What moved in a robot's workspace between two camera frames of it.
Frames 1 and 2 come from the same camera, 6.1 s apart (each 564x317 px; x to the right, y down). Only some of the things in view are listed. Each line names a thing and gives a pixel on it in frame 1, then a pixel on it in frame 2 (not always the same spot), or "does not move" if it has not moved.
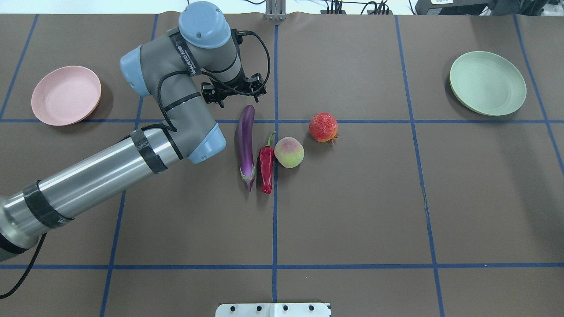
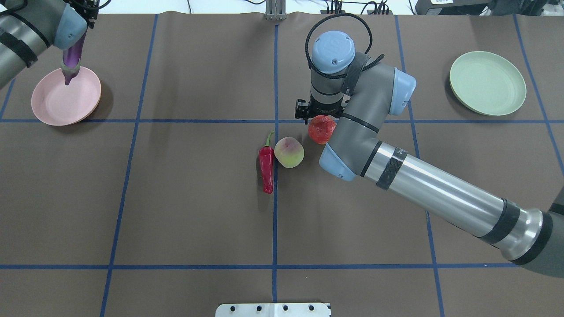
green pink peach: [289, 152] does not move
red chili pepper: [266, 159] does not move
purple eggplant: [244, 136] to [71, 60]
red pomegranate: [324, 127] does not move
